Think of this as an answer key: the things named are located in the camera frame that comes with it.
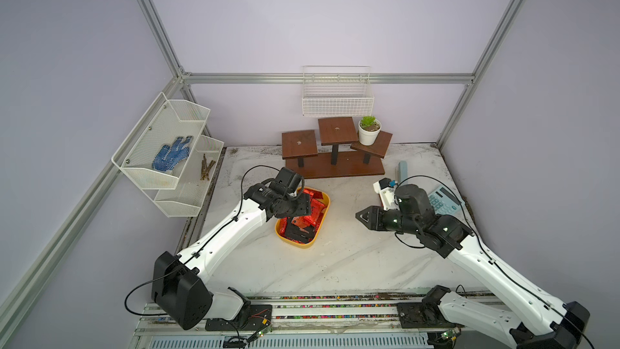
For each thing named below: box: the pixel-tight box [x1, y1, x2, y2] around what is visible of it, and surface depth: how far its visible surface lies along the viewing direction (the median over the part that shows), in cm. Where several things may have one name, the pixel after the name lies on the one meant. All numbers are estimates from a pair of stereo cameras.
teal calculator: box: [427, 185, 466, 216], surface depth 100 cm
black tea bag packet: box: [285, 217, 316, 244], surface depth 88 cm
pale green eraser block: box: [397, 159, 408, 182], surface depth 107 cm
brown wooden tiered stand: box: [281, 116, 394, 179], surface depth 103 cm
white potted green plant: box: [358, 115, 382, 147], surface depth 97 cm
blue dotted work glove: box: [151, 135, 193, 172], surface depth 78 cm
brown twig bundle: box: [200, 153, 216, 181], surface depth 97 cm
